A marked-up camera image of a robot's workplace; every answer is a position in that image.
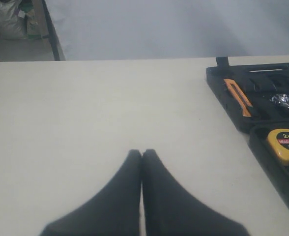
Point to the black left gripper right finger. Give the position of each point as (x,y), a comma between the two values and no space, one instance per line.
(170,210)

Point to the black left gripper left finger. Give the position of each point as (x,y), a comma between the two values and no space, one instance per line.
(113,211)

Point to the black plastic tool case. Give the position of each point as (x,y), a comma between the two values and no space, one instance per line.
(259,82)

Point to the orange utility knife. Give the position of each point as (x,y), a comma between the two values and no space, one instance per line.
(239,96)

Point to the yellow tape measure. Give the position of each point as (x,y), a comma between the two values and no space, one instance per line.
(278,139)

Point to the black metal stand pole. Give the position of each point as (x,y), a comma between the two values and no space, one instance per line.
(51,32)

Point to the white sack in background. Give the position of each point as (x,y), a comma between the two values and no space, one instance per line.
(11,25)

